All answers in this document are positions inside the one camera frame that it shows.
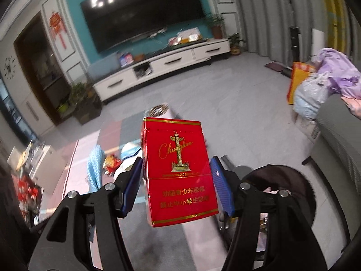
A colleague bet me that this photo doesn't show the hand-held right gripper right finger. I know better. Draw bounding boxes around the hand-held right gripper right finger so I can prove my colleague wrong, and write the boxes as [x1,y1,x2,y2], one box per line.
[210,155,328,271]

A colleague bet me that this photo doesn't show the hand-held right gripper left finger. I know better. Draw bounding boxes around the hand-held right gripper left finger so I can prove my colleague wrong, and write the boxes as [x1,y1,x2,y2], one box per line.
[28,157,144,271]

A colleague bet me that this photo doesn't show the red cigarette carton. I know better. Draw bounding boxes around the red cigarette carton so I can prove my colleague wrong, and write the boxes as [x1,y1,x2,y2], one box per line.
[140,117,220,228]

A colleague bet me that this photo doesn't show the red yellow snack wrapper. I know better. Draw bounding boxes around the red yellow snack wrapper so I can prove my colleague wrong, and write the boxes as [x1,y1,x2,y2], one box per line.
[103,155,122,175]

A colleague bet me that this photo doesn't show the blue face mask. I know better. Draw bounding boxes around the blue face mask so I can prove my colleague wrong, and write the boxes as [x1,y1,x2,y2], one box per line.
[87,145,105,192]

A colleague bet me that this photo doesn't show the round patterned coaster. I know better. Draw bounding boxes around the round patterned coaster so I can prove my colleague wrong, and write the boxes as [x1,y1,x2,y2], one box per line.
[148,103,170,117]

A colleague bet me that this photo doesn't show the white rectangular box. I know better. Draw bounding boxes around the white rectangular box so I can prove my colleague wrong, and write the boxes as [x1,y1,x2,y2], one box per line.
[35,145,67,195]

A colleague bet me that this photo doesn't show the plant in dark planter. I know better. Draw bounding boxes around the plant in dark planter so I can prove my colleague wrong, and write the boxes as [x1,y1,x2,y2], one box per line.
[69,82,102,125]

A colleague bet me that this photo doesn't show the stack of papers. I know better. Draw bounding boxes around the stack of papers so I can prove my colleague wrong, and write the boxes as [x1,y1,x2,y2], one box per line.
[7,141,37,170]

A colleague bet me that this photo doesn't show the grey sofa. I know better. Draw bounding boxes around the grey sofa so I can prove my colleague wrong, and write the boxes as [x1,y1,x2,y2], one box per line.
[302,93,361,260]

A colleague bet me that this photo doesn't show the white television stand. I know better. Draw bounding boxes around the white television stand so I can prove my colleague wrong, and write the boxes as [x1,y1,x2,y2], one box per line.
[93,38,230,102]

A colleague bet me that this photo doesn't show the red blue small boxes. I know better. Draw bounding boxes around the red blue small boxes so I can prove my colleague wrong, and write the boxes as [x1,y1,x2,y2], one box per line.
[118,52,134,67]

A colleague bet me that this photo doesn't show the translucent plastic bag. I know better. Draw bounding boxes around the translucent plastic bag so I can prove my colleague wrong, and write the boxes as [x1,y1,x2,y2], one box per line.
[293,73,330,119]

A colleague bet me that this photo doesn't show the dark brown floor mat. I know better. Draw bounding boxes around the dark brown floor mat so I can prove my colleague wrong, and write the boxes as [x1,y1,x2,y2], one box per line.
[264,62,285,72]

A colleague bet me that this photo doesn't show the yellow red bag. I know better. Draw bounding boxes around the yellow red bag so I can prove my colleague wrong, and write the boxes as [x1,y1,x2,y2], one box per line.
[287,61,318,105]

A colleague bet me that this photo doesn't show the small potted plant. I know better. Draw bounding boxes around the small potted plant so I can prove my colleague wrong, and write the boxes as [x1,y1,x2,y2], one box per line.
[228,33,246,55]

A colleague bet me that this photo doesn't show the pink cloth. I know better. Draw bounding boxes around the pink cloth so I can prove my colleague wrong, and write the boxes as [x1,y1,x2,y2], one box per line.
[341,96,361,119]

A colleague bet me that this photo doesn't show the cardboard boxes on stand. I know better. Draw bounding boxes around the cardboard boxes on stand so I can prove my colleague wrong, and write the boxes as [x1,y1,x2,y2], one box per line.
[169,28,201,46]

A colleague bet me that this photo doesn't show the tall potted plant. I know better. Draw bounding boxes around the tall potted plant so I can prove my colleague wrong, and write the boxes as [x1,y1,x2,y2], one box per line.
[204,14,226,39]

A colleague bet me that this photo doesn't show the black flat television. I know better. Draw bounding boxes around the black flat television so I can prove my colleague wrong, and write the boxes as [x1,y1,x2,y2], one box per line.
[80,0,206,53]

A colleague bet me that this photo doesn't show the black upright pole appliance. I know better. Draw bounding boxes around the black upright pole appliance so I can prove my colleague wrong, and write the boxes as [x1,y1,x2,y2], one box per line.
[283,0,301,54]

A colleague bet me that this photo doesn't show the white board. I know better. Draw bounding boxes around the white board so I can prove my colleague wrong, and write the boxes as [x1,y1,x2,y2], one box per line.
[312,29,325,60]

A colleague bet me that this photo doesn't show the red Chinese knot decoration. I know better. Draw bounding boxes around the red Chinese knot decoration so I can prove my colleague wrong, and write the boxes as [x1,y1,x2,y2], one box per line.
[49,11,69,50]

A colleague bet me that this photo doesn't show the grey curtain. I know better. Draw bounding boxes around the grey curtain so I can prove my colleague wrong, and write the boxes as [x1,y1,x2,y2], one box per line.
[234,0,361,54]

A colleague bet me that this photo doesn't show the black wall clock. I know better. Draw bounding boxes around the black wall clock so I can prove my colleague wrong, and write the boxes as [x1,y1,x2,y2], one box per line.
[3,55,16,79]

